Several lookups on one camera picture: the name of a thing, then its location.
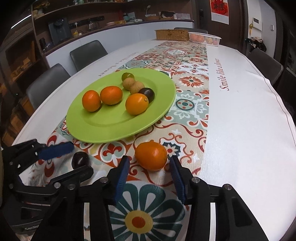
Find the red poster on door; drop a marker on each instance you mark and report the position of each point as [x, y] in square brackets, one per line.
[219, 11]

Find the small green fruit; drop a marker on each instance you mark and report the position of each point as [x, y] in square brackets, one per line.
[126, 75]

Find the grey chair far left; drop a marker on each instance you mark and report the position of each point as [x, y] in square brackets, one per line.
[87, 54]

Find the grey chair far end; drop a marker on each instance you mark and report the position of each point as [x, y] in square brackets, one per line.
[192, 30]

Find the round orange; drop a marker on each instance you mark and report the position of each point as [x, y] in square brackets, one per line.
[91, 101]

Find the orange mandarin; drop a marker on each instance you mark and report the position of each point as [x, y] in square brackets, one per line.
[151, 156]
[111, 95]

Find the grey chair near left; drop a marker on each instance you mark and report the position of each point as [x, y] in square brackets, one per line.
[45, 84]

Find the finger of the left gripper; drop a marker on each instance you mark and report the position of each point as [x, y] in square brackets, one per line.
[72, 179]
[55, 151]

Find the dark plum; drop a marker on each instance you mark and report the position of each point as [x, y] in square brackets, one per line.
[80, 159]
[148, 92]

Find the patterned table runner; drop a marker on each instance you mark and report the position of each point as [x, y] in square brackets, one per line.
[149, 208]

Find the oval orange kumquat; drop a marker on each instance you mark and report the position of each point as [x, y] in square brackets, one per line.
[136, 104]

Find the black coffee machine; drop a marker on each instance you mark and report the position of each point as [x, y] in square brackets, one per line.
[60, 31]

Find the orange mandarin on plate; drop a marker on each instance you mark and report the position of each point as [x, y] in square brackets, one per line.
[111, 95]

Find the grey chair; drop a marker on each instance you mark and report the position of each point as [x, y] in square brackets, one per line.
[45, 84]
[87, 54]
[269, 67]

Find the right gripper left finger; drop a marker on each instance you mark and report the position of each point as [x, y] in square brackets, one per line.
[106, 191]

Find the green plate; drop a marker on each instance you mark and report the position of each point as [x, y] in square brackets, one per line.
[113, 122]

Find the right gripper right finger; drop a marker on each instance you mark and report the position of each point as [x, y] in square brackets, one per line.
[195, 192]

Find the clear plastic fruit tray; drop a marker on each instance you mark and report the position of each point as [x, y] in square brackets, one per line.
[206, 39]

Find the tan longan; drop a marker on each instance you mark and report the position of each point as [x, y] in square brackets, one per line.
[136, 87]
[128, 83]

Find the grey chair right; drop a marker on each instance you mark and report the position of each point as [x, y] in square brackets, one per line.
[269, 67]

